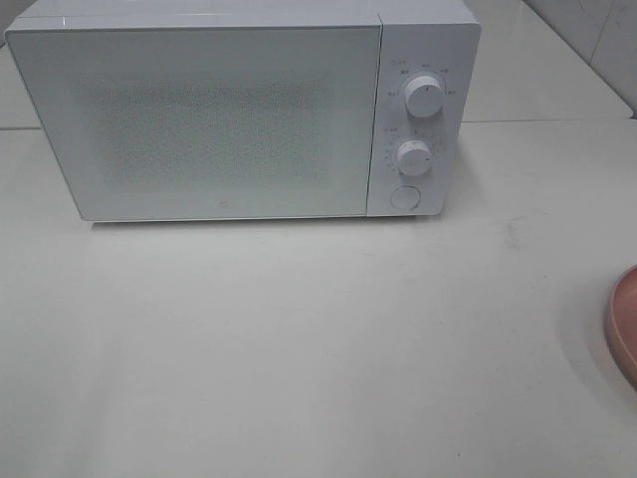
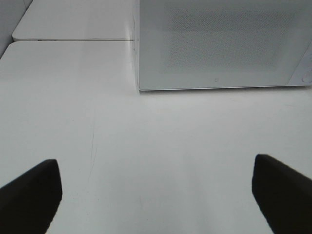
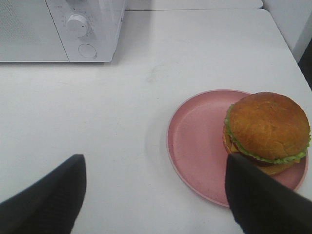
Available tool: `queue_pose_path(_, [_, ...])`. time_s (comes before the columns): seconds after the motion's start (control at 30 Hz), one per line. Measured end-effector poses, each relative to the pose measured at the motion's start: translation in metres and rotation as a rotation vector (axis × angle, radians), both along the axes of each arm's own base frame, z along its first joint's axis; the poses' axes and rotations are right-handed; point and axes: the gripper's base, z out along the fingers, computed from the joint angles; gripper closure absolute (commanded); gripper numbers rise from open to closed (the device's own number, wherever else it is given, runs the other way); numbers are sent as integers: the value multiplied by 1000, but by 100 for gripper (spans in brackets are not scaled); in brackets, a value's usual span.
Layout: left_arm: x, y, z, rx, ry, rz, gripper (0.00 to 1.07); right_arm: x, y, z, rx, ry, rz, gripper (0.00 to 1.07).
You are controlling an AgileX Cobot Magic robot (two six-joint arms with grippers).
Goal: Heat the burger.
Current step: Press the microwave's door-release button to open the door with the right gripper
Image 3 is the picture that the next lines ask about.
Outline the pink round plate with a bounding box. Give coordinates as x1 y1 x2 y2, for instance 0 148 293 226
167 90 307 206

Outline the white microwave oven body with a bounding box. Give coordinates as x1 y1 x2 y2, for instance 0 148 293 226
46 0 127 62

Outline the round door release button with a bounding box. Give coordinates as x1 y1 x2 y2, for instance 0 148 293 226
78 44 97 58

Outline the burger with lettuce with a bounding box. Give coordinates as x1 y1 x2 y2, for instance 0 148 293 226
222 92 311 176

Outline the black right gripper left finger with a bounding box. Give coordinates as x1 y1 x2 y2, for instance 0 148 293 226
0 155 86 234

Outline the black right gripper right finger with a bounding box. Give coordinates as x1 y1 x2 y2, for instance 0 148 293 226
225 153 312 234

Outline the white lower microwave knob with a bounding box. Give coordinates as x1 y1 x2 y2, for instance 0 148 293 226
66 14 89 38

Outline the white microwave door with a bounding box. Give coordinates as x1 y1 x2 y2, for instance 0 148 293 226
0 0 68 62

